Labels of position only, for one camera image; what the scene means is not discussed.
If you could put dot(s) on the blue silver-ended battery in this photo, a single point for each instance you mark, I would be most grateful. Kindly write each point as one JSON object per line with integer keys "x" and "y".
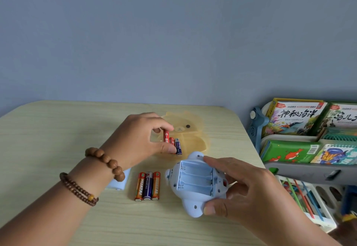
{"x": 178, "y": 146}

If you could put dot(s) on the person's right forearm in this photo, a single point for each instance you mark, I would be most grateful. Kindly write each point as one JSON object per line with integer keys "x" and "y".
{"x": 287, "y": 226}

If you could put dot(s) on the dark navy battery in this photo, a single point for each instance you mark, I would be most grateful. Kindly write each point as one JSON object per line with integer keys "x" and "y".
{"x": 148, "y": 186}

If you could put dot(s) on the white shape sorter box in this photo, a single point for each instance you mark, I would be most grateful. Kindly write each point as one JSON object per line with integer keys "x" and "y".
{"x": 330, "y": 223}

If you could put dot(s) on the orange bear storage box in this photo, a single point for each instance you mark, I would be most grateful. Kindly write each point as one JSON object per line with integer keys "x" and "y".
{"x": 192, "y": 142}

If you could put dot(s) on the dark blue plastic item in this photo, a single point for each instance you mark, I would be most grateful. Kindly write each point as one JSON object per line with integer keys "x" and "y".
{"x": 348, "y": 201}

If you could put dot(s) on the light blue battery cover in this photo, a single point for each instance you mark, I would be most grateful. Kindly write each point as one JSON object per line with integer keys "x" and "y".
{"x": 120, "y": 184}

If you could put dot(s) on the person's right hand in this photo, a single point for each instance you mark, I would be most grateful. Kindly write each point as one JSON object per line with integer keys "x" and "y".
{"x": 256, "y": 195}

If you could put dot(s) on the children's book rack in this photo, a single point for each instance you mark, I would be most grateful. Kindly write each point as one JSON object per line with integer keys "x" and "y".
{"x": 256, "y": 131}

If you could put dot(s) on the red stick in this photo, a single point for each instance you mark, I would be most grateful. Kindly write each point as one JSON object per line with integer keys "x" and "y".
{"x": 303, "y": 199}

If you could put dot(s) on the green fish book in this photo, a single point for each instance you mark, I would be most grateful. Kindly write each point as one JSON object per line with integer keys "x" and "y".
{"x": 287, "y": 151}

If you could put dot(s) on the blue stick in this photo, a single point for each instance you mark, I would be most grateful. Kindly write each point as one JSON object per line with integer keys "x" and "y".
{"x": 312, "y": 201}

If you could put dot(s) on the green stick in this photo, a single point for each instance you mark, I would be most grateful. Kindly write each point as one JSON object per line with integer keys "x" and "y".
{"x": 294, "y": 195}

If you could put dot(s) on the person's left forearm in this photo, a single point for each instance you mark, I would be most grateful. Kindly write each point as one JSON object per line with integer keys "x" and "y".
{"x": 55, "y": 215}

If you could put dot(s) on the ocean picture book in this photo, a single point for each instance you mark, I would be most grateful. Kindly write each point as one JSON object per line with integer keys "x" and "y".
{"x": 295, "y": 120}

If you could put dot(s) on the blue toy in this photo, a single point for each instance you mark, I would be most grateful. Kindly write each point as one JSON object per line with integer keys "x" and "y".
{"x": 195, "y": 178}

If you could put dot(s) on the bird picture book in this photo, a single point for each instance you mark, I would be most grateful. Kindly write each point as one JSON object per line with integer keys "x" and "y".
{"x": 343, "y": 118}

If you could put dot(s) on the blue beetle book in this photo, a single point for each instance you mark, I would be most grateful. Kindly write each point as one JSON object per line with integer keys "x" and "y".
{"x": 334, "y": 155}

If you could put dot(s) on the person's left hand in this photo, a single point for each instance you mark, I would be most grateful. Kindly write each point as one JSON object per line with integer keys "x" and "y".
{"x": 134, "y": 142}

